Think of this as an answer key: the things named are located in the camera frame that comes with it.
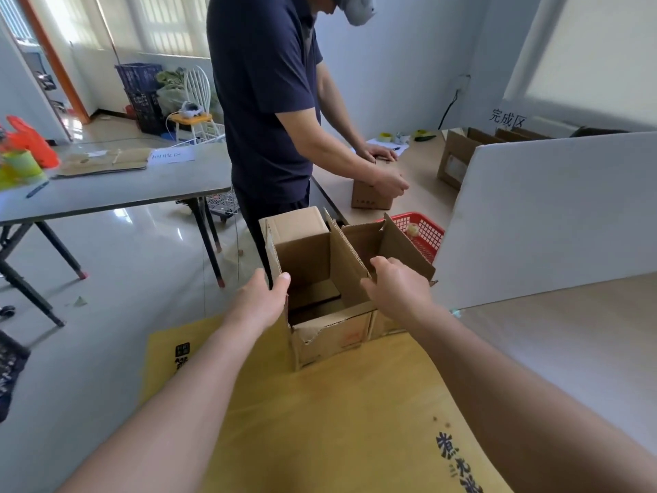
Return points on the person's right hand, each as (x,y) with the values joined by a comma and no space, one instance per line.
(403,295)

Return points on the person's left hand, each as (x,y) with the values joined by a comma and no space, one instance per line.
(259,308)

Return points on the small brown cardboard box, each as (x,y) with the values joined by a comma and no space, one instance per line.
(400,246)

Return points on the red-printed cardboard box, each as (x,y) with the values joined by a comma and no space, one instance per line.
(303,261)

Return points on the tiny brown cardboard box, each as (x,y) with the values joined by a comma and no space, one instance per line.
(367,197)

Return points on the stack of cardboard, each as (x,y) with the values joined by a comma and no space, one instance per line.
(102,161)

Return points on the person's left forearm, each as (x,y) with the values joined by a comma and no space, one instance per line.
(174,421)

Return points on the person's right forearm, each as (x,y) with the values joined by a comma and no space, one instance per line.
(513,405)

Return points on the red plastic basket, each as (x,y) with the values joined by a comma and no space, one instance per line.
(428,236)

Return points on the white paper sheets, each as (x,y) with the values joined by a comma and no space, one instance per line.
(382,147)

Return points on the white foam partition board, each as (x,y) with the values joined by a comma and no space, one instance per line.
(554,215)

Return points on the white paper sign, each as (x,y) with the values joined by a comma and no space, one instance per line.
(172,155)

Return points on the grey folding table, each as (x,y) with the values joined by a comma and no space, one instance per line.
(128,187)

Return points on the white headset device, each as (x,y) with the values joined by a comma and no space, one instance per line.
(189,110)

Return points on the dark plastic crate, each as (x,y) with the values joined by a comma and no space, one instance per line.
(146,112)

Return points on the white chair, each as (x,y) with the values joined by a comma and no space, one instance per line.
(197,87)

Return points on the green bag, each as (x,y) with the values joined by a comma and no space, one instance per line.
(169,94)

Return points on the black pen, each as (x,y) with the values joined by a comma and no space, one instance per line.
(37,189)

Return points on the blue plastic crate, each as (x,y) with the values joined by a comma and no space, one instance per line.
(138,76)

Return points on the orange plastic bag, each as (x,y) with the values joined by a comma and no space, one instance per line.
(31,141)

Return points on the window with white blinds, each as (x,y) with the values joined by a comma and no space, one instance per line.
(154,20)

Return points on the bright window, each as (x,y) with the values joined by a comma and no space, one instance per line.
(590,51)

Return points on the orange door frame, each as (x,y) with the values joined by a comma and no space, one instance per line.
(51,61)

